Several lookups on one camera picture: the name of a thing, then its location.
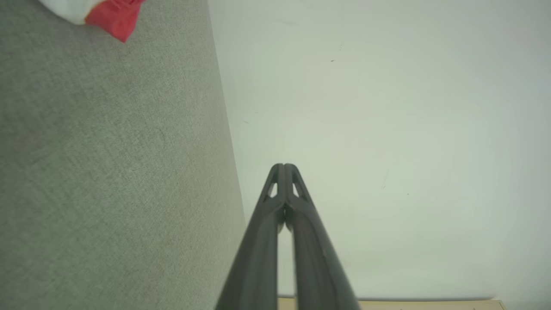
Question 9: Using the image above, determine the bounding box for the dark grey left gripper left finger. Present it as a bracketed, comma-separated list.
[215, 163, 285, 310]

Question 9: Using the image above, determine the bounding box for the red white jersey shirt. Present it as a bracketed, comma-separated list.
[38, 0, 147, 43]

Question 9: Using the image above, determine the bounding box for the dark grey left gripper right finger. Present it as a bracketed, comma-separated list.
[285, 163, 360, 310]

